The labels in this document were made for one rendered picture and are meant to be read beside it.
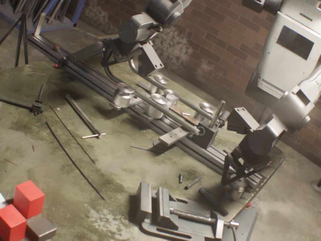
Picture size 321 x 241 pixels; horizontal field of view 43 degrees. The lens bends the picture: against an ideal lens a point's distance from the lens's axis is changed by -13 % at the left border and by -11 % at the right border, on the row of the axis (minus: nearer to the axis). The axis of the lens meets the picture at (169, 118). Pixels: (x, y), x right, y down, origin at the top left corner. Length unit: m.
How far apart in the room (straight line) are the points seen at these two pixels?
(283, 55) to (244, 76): 2.33
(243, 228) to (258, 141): 1.25
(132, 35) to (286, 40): 0.76
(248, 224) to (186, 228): 1.29
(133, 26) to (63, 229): 0.53
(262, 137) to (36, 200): 0.49
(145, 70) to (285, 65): 0.69
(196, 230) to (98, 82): 0.58
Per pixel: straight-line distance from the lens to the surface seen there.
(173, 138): 1.15
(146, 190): 0.93
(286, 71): 1.70
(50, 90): 1.26
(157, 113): 1.21
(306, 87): 1.02
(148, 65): 1.16
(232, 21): 3.99
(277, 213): 2.96
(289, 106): 0.99
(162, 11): 1.12
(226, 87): 4.08
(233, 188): 1.10
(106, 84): 1.32
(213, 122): 1.19
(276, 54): 1.69
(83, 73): 1.36
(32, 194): 0.80
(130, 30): 1.09
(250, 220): 2.25
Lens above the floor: 1.45
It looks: 25 degrees down
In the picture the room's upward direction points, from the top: 24 degrees clockwise
